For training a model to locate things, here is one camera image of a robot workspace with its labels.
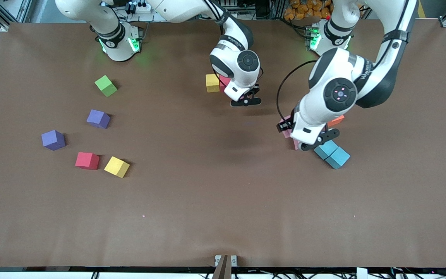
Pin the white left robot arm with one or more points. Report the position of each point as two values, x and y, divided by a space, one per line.
316 112

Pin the silver metal bracket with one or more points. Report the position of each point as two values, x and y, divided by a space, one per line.
234 260

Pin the crimson foam block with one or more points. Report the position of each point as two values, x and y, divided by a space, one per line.
223 82

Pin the orange snack bag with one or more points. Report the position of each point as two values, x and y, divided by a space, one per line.
304 9

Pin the yellow foam block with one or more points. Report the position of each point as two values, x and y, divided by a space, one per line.
212 83
116 166

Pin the blue foam block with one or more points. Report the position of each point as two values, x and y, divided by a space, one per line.
327 149
339 157

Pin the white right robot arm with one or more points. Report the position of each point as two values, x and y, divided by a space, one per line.
238 79

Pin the orange foam block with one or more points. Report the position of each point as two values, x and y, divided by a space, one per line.
337 121

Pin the red foam block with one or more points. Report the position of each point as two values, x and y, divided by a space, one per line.
87 160

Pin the white power strip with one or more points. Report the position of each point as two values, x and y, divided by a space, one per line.
139 7

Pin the pink foam block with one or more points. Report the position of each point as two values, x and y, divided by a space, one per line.
287 134
296 145

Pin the green foam block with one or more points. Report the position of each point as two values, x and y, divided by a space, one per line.
107 86

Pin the purple foam block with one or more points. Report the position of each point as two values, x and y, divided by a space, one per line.
98 118
53 140

